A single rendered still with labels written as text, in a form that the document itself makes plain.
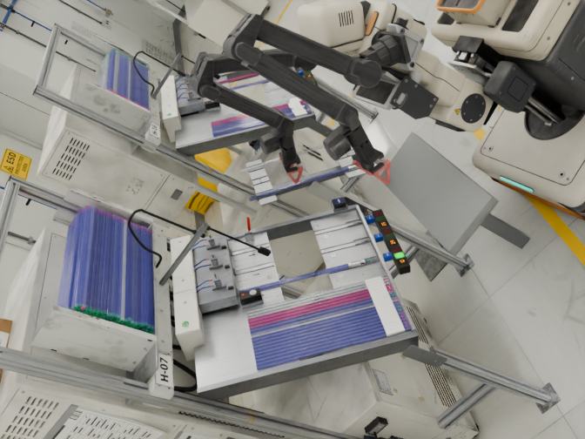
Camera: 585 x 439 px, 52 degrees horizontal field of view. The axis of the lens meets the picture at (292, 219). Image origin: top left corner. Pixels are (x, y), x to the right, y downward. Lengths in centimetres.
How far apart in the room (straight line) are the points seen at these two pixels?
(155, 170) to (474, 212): 164
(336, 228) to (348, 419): 71
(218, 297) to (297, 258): 153
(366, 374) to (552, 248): 96
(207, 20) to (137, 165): 365
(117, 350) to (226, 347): 36
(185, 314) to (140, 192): 124
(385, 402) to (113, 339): 95
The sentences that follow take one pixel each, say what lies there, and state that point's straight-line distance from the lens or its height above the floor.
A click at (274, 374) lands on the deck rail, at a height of 105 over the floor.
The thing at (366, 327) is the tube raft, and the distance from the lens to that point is 201.
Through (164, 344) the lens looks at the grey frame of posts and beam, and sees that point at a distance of 199.
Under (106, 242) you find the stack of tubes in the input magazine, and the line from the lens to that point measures 215.
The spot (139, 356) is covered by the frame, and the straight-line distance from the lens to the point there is 197.
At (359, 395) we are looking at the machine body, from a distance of 226.
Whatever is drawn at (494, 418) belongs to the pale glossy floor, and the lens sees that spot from 265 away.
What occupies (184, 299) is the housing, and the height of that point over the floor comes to 127.
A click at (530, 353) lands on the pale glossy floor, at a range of 261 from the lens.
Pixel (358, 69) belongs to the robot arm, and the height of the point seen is 128.
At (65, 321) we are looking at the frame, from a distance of 186.
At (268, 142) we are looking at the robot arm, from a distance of 229.
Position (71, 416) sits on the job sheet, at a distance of 202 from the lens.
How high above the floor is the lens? 211
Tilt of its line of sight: 30 degrees down
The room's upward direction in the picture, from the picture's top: 65 degrees counter-clockwise
